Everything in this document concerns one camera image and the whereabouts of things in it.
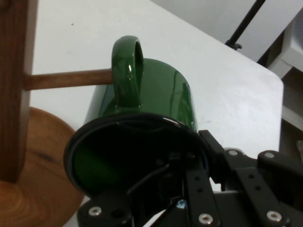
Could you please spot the black tripod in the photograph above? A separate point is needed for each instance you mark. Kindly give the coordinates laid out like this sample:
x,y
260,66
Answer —
x,y
246,21

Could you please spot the green enamel mug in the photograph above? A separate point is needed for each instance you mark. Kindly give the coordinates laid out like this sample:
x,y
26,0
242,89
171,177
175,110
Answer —
x,y
161,94

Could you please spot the wooden mug tree stand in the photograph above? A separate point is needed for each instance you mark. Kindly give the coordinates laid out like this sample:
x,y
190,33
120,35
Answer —
x,y
14,94

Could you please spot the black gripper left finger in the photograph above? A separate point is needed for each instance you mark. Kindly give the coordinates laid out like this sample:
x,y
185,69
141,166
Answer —
x,y
201,196

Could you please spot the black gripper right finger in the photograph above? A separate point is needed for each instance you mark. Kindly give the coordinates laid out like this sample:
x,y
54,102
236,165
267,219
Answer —
x,y
255,182

